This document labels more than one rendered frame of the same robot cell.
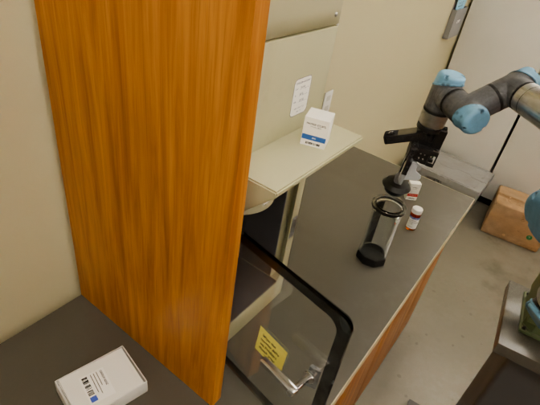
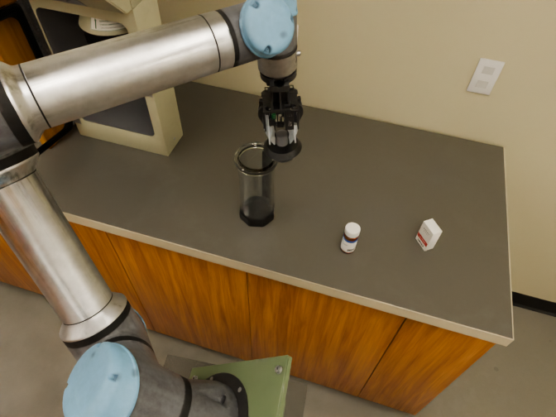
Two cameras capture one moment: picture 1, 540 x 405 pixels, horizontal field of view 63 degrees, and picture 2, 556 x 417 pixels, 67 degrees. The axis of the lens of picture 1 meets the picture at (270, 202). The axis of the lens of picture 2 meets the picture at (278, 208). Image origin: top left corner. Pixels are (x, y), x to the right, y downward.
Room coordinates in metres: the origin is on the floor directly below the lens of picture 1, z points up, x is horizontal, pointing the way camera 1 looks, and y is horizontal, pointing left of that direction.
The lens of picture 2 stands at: (1.01, -1.10, 1.89)
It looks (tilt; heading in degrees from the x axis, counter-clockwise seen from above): 51 degrees down; 74
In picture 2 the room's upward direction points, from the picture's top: 2 degrees clockwise
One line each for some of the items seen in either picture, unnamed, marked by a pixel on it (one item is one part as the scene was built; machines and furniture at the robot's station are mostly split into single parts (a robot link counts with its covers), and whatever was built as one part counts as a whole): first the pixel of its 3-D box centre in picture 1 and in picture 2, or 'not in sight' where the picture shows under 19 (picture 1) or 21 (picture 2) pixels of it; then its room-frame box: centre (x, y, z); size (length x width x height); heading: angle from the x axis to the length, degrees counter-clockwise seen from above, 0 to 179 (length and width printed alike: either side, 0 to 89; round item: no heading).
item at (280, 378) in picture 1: (285, 371); not in sight; (0.49, -0.08, 1.20); 0.10 x 0.05 x 0.03; 49
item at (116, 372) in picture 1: (102, 386); not in sight; (0.54, 0.30, 0.96); 0.16 x 0.12 x 0.04; 137
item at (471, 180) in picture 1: (442, 183); not in sight; (3.15, -1.35, 0.17); 0.60 x 0.42 x 0.33; 56
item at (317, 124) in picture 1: (317, 128); not in sight; (0.81, -0.07, 1.54); 0.05 x 0.05 x 0.06; 77
